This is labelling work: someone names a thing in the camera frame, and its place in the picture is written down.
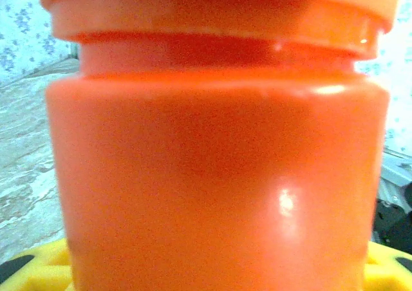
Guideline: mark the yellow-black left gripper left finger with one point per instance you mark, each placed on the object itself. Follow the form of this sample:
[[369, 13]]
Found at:
[[35, 271]]

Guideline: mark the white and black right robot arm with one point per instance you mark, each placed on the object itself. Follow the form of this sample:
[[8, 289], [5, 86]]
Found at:
[[396, 223]]

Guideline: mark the aluminium side rail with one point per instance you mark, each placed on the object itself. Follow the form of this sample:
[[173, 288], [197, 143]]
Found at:
[[399, 172]]

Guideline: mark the orange pill bottle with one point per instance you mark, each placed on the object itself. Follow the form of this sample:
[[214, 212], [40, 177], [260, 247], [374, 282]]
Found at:
[[209, 143]]

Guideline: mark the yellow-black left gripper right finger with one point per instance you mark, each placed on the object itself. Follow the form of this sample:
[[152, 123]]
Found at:
[[389, 271]]

